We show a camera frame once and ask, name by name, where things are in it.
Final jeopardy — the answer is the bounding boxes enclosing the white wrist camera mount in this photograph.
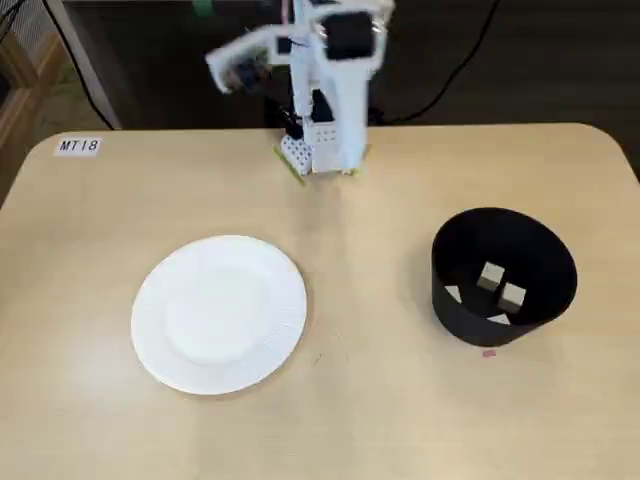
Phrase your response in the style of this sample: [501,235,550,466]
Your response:
[204,27,281,96]

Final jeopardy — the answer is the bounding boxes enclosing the white MT18 label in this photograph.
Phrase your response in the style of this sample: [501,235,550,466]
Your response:
[52,135,104,157]

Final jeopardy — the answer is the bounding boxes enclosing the black table clamp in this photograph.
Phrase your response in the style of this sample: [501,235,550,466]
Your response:
[264,97,306,141]

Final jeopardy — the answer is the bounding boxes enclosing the white paper plate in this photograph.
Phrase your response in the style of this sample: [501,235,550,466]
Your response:
[130,234,308,396]

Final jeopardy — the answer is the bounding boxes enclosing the white perforated base block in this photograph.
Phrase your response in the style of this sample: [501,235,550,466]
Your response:
[279,134,316,176]

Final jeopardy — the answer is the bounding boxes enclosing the black pot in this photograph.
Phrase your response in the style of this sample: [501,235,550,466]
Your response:
[430,207,579,348]

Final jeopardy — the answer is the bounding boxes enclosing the grey metal post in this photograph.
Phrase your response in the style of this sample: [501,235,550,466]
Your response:
[43,0,123,130]

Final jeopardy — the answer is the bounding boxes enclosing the wooden shelf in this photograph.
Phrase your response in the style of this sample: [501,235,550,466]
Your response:
[0,0,71,206]

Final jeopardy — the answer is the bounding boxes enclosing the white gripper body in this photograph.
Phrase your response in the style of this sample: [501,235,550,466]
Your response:
[269,29,302,67]

